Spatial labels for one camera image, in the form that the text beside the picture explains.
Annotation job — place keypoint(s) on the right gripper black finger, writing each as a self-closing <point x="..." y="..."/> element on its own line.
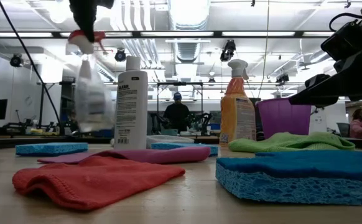
<point x="321" y="95"/>
<point x="318" y="80"/>

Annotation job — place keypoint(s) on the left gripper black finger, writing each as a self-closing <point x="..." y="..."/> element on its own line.
<point x="83" y="15"/>

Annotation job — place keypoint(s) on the purple plastic bucket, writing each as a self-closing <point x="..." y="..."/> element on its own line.
<point x="283" y="119"/>

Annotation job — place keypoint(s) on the green microfiber cloth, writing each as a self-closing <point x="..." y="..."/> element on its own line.
<point x="293" y="143"/>

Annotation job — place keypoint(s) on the clear spray bottle red trigger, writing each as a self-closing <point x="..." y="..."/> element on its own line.
<point x="90" y="93"/>

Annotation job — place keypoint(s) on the orange spray bottle white trigger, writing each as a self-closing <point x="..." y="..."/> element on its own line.
<point x="237" y="115"/>

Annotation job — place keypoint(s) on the thick blue scrub sponge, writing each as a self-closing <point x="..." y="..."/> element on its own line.
<point x="293" y="177"/>

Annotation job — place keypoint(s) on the white plastic restorer bottle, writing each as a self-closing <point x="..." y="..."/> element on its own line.
<point x="131" y="102"/>

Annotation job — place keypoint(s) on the thin blue cellulose sponge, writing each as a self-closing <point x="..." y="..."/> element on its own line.
<point x="168" y="145"/>
<point x="50" y="148"/>

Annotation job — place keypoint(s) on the grey microfiber cloth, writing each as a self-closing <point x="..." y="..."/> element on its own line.
<point x="168" y="139"/>

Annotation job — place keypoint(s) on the pink microfiber cloth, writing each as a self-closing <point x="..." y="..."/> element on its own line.
<point x="168" y="154"/>

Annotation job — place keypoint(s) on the red microfiber cloth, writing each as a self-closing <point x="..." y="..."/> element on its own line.
<point x="100" y="183"/>

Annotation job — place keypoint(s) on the black ceiling spotlight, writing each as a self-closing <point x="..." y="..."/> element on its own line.
<point x="16" y="60"/>
<point x="120" y="56"/>
<point x="282" y="78"/>
<point x="228" y="49"/>

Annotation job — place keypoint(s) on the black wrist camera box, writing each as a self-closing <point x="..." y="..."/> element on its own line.
<point x="346" y="40"/>

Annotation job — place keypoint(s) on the black aluminium rig frame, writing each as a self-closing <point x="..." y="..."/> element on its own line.
<point x="218" y="34"/>

